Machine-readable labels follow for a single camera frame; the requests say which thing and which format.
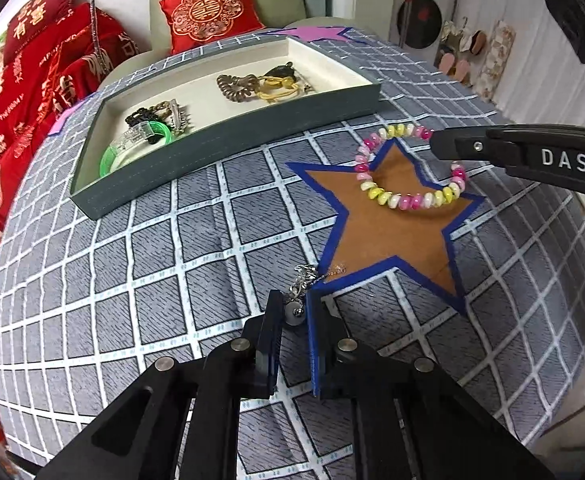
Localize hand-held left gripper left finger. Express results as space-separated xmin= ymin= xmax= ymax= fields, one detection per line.
xmin=35 ymin=290 xmax=286 ymax=480

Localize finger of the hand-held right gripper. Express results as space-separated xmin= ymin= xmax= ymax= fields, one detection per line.
xmin=429 ymin=127 xmax=519 ymax=172

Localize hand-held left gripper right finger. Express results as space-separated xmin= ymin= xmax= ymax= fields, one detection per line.
xmin=306 ymin=290 xmax=555 ymax=480

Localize silver chain necklace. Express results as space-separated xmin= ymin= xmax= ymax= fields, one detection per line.
xmin=285 ymin=262 xmax=348 ymax=328

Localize pink yellow bead bracelet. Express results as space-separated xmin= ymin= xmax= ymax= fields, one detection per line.
xmin=355 ymin=122 xmax=468 ymax=213

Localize yellow flower hair tie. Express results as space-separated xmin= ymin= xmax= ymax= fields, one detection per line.
xmin=255 ymin=75 xmax=315 ymax=103

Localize grey-green jewelry tray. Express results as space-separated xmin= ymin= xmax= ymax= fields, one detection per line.
xmin=70 ymin=36 xmax=382 ymax=220

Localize silver rhinestone hair clip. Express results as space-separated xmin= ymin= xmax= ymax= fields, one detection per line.
xmin=165 ymin=99 xmax=193 ymax=136

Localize brown spiral hair tie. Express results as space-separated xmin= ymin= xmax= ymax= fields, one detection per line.
xmin=216 ymin=74 xmax=260 ymax=103

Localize green bangle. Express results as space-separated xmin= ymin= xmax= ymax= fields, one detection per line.
xmin=100 ymin=122 xmax=173 ymax=178

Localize black bead bracelet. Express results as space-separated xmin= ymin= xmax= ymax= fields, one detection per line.
xmin=125 ymin=106 xmax=160 ymax=128

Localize patterned pack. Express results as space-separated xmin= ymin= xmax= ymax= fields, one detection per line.
xmin=475 ymin=20 xmax=517 ymax=103

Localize slippers on rack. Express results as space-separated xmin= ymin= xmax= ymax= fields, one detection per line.
xmin=435 ymin=20 xmax=488 ymax=83

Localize brown star mat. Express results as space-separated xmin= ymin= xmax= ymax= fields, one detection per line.
xmin=285 ymin=137 xmax=485 ymax=316

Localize white washing machine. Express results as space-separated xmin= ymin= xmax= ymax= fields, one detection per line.
xmin=389 ymin=0 xmax=460 ymax=51

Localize grey checked tablecloth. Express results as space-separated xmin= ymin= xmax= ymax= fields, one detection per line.
xmin=0 ymin=25 xmax=585 ymax=480

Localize pink star mat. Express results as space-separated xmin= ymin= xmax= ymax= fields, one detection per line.
xmin=48 ymin=100 xmax=86 ymax=137
xmin=265 ymin=25 xmax=355 ymax=46

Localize black hair claw clip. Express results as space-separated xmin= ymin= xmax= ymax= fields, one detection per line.
xmin=265 ymin=61 xmax=298 ymax=81

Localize red embroidered cushion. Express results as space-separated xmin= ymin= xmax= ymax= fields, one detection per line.
xmin=158 ymin=0 xmax=266 ymax=56

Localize red printed blanket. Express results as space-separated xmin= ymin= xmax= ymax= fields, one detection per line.
xmin=0 ymin=0 xmax=140 ymax=256

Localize metal lamp pole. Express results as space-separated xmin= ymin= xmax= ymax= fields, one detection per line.
xmin=91 ymin=0 xmax=113 ymax=78

